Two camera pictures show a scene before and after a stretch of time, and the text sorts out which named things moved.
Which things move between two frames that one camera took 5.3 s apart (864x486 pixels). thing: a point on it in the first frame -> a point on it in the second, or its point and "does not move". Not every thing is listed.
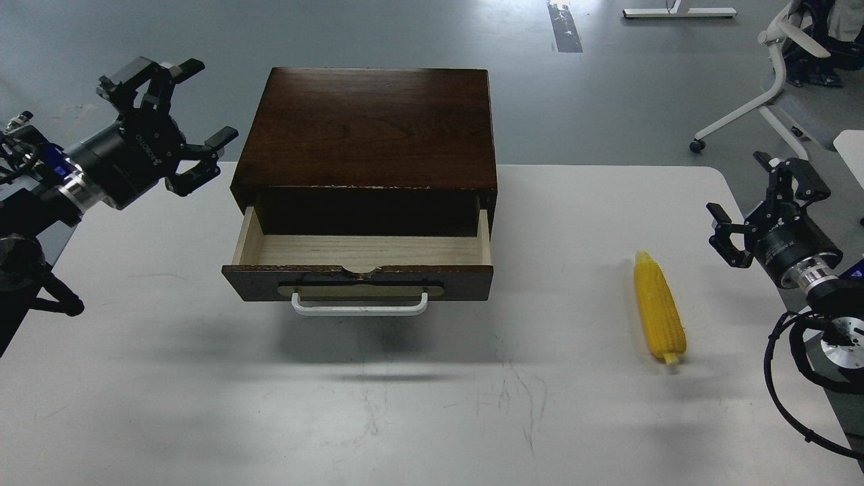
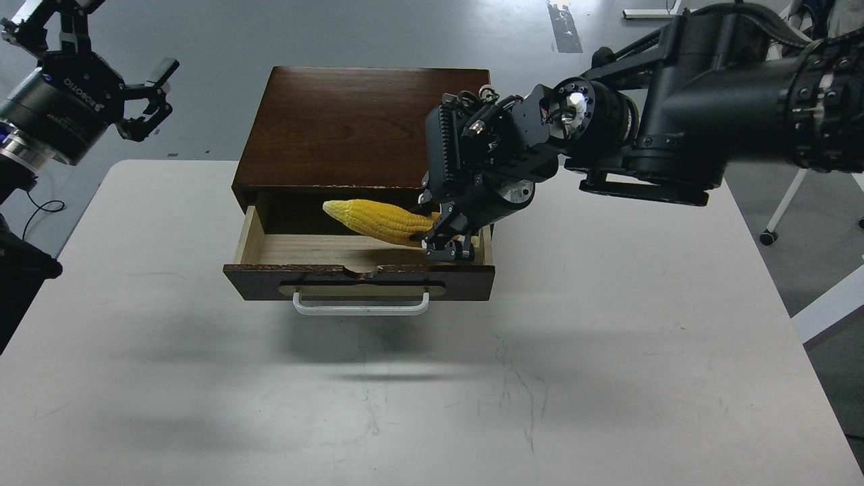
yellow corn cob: (659, 308) -> (391, 222)
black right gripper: (780, 240) -> (484, 152)
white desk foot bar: (676, 13) does not move
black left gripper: (124, 160) -> (68, 104)
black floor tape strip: (565, 35) does not move
